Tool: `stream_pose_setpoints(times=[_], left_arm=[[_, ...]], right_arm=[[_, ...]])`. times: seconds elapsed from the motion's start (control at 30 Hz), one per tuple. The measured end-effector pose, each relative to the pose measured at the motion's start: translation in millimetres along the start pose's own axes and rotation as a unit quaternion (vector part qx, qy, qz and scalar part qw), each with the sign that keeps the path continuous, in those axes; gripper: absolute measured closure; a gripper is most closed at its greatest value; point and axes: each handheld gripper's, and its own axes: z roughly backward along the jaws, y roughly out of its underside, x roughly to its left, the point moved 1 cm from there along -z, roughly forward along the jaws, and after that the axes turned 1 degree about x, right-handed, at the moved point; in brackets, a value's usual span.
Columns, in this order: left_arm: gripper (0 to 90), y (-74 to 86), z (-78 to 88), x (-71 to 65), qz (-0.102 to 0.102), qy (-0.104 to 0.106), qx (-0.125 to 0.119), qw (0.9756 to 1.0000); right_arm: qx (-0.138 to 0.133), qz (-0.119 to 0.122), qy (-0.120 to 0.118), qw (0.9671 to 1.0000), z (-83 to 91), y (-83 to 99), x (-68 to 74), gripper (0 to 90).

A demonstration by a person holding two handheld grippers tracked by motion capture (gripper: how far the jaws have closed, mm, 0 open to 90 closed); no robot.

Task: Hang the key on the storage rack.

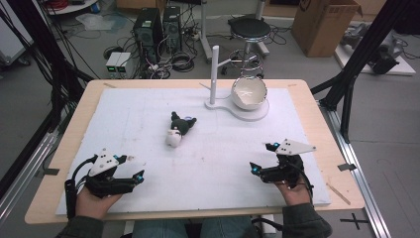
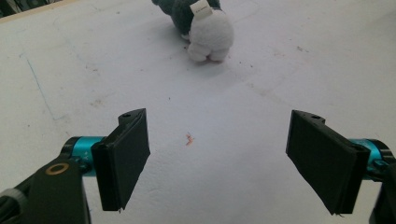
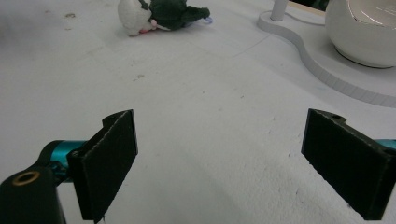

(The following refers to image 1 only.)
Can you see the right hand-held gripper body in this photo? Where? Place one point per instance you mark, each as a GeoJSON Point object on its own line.
{"type": "Point", "coordinates": [287, 168]}

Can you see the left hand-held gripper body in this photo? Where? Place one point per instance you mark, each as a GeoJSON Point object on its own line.
{"type": "Point", "coordinates": [102, 163]}

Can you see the small white-green toy figure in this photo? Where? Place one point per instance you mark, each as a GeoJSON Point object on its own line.
{"type": "Point", "coordinates": [176, 129]}

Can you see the white stand with pole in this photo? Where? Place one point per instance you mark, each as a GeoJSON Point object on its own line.
{"type": "Point", "coordinates": [214, 72]}

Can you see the person's right hand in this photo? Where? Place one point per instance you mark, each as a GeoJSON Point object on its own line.
{"type": "Point", "coordinates": [295, 195]}

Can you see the person's left hand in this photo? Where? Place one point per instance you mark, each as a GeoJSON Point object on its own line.
{"type": "Point", "coordinates": [94, 205]}

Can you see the black tape piece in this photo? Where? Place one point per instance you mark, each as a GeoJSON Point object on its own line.
{"type": "Point", "coordinates": [346, 167]}
{"type": "Point", "coordinates": [51, 171]}

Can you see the person's left leg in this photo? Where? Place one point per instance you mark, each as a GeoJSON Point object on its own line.
{"type": "Point", "coordinates": [158, 228]}

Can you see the person's leg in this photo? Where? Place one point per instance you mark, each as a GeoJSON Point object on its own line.
{"type": "Point", "coordinates": [228, 228]}
{"type": "Point", "coordinates": [158, 228]}

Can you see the white foam board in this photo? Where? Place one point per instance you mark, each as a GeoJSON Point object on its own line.
{"type": "Point", "coordinates": [198, 165]}

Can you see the thin wooden stick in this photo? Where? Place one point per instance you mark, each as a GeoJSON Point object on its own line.
{"type": "Point", "coordinates": [338, 194]}

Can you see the white eggshell bowl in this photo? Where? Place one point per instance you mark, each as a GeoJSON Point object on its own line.
{"type": "Point", "coordinates": [248, 94]}

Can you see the person's right leg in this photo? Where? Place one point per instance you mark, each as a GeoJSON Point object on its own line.
{"type": "Point", "coordinates": [228, 228]}

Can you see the white power supply unit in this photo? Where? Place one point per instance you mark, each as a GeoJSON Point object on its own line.
{"type": "Point", "coordinates": [125, 66]}
{"type": "Point", "coordinates": [112, 64]}

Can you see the black round stool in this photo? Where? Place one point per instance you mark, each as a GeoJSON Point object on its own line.
{"type": "Point", "coordinates": [250, 29]}

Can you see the large black computer tower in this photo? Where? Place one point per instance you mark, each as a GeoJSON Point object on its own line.
{"type": "Point", "coordinates": [147, 33]}

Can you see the cardboard box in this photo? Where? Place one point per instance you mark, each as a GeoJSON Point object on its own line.
{"type": "Point", "coordinates": [323, 26]}

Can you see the white desk leg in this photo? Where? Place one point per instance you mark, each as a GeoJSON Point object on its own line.
{"type": "Point", "coordinates": [203, 29]}

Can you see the clear plastic bag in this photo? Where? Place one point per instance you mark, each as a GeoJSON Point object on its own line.
{"type": "Point", "coordinates": [95, 22]}

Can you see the slim black computer tower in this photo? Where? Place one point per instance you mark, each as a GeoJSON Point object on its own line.
{"type": "Point", "coordinates": [172, 28]}

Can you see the white board with robot parts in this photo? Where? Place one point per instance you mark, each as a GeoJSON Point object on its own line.
{"type": "Point", "coordinates": [379, 53]}

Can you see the white round table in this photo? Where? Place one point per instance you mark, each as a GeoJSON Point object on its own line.
{"type": "Point", "coordinates": [71, 7]}

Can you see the aluminium rail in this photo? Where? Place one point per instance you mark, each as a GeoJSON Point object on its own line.
{"type": "Point", "coordinates": [23, 175]}
{"type": "Point", "coordinates": [360, 185]}

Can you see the black metal frame strut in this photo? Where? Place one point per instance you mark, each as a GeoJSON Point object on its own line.
{"type": "Point", "coordinates": [363, 53]}

